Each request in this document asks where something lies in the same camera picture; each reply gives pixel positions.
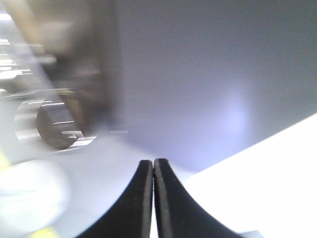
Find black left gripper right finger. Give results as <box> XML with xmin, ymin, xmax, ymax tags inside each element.
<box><xmin>154</xmin><ymin>159</ymin><xmax>241</xmax><ymax>238</ymax></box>

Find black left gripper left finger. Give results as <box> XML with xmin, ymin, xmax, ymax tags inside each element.
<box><xmin>78</xmin><ymin>160</ymin><xmax>153</xmax><ymax>238</ymax></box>

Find chrome stanchion near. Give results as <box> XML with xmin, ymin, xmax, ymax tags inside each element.
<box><xmin>14</xmin><ymin>88</ymin><xmax>97</xmax><ymax>152</ymax></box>

